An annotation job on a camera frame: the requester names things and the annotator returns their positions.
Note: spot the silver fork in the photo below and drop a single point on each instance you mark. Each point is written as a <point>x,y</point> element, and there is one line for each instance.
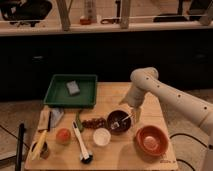
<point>117,123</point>

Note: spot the orange-red bowl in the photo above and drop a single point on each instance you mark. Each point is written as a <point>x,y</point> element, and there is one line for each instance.
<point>152,140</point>

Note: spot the grey folded cloth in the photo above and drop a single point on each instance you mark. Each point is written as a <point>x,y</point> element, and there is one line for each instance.
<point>56,116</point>

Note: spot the grey sponge block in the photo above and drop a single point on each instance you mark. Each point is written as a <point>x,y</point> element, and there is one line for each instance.
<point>73,88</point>

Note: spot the green plastic tray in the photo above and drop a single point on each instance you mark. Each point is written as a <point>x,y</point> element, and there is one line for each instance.
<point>57,94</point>

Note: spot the red object on shelf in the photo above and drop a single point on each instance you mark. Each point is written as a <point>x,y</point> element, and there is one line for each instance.
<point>84,21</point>

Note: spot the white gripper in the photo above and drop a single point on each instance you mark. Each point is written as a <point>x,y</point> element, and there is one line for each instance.
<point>134,98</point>

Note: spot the black pole left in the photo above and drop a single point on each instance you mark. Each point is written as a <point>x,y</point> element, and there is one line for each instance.
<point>19,149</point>

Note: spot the purple bowl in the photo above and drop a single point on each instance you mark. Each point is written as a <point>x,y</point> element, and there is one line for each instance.
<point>116,116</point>

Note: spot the dark round cup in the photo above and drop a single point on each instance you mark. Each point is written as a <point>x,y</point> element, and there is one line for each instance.
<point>45,152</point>

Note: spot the red grapes bunch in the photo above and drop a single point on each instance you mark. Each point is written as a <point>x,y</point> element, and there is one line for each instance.
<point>94,123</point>

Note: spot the white black dish brush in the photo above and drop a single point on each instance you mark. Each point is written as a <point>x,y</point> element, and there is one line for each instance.
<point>86,157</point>

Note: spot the green vegetable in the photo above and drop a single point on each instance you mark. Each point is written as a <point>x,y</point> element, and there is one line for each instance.
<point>78,121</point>

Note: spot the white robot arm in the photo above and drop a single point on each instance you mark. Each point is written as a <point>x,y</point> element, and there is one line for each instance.
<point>198,111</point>

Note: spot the orange tomato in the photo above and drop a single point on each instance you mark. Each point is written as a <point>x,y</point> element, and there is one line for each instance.
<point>63,136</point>

